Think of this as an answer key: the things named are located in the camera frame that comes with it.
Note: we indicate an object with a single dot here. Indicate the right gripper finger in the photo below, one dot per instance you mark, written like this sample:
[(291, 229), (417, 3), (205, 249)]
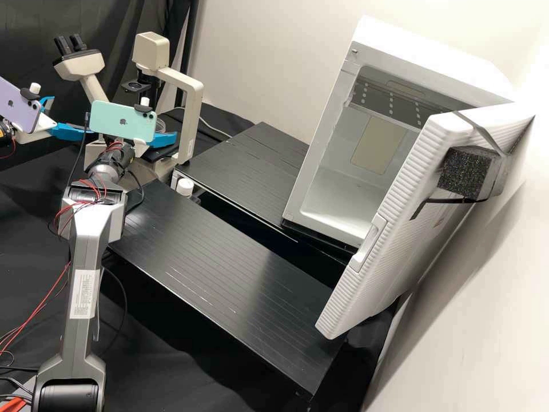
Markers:
[(165, 139)]

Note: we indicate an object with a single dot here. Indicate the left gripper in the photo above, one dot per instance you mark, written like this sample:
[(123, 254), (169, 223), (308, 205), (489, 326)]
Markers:
[(34, 135)]

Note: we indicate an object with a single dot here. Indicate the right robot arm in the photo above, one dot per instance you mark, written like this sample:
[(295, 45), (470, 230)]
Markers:
[(86, 266)]

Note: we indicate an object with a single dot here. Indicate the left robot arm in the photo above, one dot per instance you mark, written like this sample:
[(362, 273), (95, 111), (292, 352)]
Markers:
[(6, 137)]

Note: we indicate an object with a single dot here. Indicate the petri dish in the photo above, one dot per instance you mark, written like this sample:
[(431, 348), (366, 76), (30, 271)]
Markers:
[(162, 125)]

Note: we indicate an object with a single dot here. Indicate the cream microscope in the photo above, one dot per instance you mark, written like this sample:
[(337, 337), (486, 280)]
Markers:
[(188, 103)]

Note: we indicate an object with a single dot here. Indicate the white-capped bottle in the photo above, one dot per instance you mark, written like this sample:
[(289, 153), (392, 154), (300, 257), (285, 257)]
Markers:
[(185, 187)]

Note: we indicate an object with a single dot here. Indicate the black platform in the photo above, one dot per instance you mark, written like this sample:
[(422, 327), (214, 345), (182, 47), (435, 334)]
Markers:
[(240, 171), (231, 279)]

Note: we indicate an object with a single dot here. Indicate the white incubator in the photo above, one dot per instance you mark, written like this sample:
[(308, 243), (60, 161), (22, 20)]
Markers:
[(330, 141)]

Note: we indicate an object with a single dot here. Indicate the incubator door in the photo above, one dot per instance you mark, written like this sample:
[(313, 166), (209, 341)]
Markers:
[(399, 223)]

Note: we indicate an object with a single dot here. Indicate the left wrist camera phone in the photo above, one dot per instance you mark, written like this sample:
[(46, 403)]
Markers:
[(17, 107)]

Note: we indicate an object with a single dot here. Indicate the wrist camera phone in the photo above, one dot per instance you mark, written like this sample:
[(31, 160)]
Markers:
[(120, 120), (17, 107)]

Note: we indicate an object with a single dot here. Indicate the right wrist camera phone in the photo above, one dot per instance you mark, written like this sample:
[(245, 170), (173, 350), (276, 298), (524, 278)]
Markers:
[(120, 120)]

